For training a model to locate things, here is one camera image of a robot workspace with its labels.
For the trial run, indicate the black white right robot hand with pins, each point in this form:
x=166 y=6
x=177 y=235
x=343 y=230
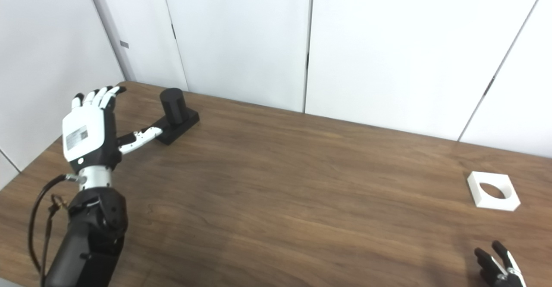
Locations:
x=502 y=278

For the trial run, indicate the black peg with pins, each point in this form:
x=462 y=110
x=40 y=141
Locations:
x=174 y=105

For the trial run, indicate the white square piece with hole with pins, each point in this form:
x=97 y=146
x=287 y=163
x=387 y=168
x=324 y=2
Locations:
x=496 y=203

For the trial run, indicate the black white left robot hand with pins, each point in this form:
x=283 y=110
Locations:
x=86 y=123

